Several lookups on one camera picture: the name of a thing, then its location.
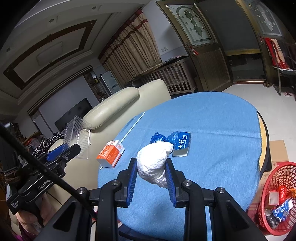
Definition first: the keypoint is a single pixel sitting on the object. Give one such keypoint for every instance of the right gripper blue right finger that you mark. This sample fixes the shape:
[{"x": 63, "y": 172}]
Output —
[{"x": 171, "y": 181}]

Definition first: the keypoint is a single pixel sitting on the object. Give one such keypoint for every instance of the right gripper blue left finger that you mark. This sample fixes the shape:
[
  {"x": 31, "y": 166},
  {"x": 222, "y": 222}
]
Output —
[{"x": 132, "y": 176}]

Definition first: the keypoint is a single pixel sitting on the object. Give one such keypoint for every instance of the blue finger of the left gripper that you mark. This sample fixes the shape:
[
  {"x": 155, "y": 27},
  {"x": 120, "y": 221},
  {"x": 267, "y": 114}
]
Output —
[{"x": 52, "y": 155}]

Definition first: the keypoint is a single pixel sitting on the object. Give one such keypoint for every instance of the white paper ball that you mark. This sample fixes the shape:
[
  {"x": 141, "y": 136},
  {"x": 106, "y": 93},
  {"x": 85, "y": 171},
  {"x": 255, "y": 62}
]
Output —
[{"x": 151, "y": 162}]

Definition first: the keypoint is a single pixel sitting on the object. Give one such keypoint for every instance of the blue snack bag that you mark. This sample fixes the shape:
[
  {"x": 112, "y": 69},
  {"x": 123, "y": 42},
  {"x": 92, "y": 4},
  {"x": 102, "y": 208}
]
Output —
[{"x": 179, "y": 140}]

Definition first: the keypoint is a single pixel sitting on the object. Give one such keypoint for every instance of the clear plastic tray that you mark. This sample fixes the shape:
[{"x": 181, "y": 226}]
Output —
[{"x": 78, "y": 131}]

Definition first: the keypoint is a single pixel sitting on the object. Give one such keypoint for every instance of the person's left hand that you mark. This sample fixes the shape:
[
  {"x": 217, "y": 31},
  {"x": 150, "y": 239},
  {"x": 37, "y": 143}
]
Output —
[{"x": 27, "y": 220}]

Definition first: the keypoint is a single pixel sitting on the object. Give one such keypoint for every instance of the black white patterned cushion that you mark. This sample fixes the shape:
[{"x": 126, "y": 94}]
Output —
[{"x": 45, "y": 144}]

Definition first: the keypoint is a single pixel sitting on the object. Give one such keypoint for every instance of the orange white carton box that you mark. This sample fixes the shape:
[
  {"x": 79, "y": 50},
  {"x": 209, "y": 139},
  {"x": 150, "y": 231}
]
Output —
[{"x": 110, "y": 154}]

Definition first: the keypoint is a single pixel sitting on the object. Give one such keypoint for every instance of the white thin stick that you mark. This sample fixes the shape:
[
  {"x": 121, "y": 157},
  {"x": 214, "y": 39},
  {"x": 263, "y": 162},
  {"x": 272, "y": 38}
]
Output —
[{"x": 128, "y": 132}]

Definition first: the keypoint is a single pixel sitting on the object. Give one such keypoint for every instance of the blue round table cloth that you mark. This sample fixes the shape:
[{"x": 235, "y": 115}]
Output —
[{"x": 224, "y": 152}]

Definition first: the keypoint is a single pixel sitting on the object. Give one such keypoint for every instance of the cream leather sofa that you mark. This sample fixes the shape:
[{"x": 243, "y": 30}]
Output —
[{"x": 107, "y": 119}]

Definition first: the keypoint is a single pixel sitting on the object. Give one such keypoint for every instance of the white wooden crib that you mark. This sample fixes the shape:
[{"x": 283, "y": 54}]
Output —
[{"x": 177, "y": 74}]

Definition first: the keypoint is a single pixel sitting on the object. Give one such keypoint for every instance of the red plastic mesh basket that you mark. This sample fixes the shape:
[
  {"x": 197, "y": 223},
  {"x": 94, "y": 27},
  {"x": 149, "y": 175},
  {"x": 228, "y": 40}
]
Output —
[{"x": 275, "y": 213}]

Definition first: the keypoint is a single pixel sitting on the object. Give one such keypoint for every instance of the beige curtain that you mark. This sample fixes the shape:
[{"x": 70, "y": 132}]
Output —
[{"x": 131, "y": 50}]

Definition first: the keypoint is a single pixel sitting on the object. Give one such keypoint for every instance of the dark wooden door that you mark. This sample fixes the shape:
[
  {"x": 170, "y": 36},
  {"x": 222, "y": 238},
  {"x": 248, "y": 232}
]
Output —
[{"x": 200, "y": 42}]

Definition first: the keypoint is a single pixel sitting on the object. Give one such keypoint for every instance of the red clothes on rack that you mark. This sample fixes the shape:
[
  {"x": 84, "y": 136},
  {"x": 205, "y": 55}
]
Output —
[{"x": 277, "y": 56}]

